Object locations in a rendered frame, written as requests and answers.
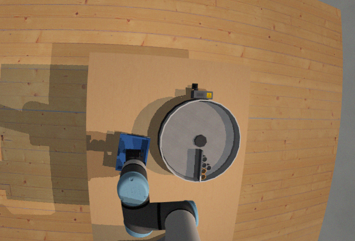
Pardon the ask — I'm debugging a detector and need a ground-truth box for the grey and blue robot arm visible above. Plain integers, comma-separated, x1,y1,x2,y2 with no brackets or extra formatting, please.
117,159,201,241

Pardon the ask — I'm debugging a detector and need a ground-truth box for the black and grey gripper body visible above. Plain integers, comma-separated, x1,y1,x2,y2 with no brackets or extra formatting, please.
125,149,144,162

